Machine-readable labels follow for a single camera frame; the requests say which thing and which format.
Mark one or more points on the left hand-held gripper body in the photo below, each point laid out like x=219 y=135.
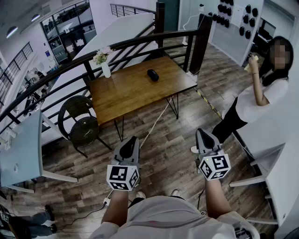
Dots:
x=121 y=175

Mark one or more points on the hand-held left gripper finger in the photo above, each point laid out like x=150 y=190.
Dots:
x=119 y=149
x=137 y=149

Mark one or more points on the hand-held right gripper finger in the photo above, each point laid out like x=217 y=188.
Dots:
x=199 y=140
x=216 y=144

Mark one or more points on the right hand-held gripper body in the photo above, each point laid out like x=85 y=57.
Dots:
x=215 y=166

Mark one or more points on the black oval case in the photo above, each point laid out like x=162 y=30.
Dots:
x=153 y=75

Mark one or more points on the person's left forearm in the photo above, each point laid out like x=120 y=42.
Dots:
x=115 y=207

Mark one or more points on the person's right forearm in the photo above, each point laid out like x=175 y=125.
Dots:
x=217 y=198

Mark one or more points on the person's left shoe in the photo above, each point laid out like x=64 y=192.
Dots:
x=140 y=194

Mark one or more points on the person's shoe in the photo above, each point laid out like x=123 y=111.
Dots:
x=175 y=192
x=140 y=194

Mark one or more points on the white power strip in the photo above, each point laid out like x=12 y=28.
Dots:
x=106 y=201

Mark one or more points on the person's black shorts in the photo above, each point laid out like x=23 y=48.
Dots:
x=136 y=201

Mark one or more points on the yellow black floor tape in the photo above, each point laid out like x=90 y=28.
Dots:
x=209 y=102

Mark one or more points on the dark wicker chair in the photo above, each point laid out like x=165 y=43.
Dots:
x=83 y=130

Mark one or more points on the person's right shoe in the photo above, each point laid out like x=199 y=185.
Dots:
x=175 y=192

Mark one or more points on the wooden table with black legs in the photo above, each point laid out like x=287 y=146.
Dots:
x=130 y=91

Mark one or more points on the person's white shirt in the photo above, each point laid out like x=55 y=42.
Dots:
x=168 y=219

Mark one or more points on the white shelf unit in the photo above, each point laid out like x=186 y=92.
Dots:
x=280 y=163

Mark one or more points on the white vase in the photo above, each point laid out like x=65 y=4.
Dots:
x=106 y=70

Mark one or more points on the yellow item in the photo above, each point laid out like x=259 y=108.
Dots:
x=251 y=63

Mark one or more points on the pink flower bouquet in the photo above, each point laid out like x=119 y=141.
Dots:
x=102 y=54

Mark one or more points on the white desk with grey panel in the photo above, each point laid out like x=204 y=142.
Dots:
x=21 y=149

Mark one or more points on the dark curved railing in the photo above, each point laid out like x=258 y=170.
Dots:
x=121 y=43

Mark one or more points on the green door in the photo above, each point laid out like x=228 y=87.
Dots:
x=171 y=14

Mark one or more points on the glass office partition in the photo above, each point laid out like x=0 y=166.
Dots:
x=67 y=28

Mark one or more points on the white device on stand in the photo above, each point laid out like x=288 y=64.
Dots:
x=201 y=8

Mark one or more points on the black metal balustrade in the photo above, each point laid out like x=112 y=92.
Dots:
x=130 y=10

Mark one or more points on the group of black oval items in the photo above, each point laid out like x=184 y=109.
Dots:
x=248 y=9

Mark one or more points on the small pendant lamp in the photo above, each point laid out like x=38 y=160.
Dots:
x=35 y=17

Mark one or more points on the large pendant lamp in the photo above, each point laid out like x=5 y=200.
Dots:
x=11 y=31

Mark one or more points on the white wall panel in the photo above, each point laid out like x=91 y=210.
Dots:
x=233 y=39

